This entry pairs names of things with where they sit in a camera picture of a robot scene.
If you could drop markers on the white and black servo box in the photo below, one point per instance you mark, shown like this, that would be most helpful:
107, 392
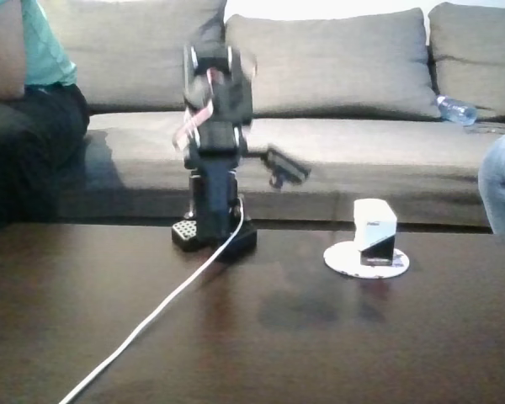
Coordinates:
374, 227

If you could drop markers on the grey sofa back cushion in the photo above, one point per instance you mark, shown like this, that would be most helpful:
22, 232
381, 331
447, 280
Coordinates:
341, 63
475, 54
130, 50

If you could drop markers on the round white coaster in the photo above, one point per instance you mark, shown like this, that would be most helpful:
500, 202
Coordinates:
341, 261

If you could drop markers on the grey sofa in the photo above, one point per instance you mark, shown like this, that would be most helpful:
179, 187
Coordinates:
362, 143

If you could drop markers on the person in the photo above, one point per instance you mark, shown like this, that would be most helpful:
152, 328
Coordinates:
46, 126

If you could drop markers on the clear plastic water bottle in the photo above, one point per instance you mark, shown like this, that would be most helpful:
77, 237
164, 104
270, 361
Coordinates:
456, 110

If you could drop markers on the person's leg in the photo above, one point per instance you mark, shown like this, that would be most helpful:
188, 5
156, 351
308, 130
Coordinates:
503, 181

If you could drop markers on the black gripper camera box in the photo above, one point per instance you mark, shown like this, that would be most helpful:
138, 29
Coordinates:
288, 166

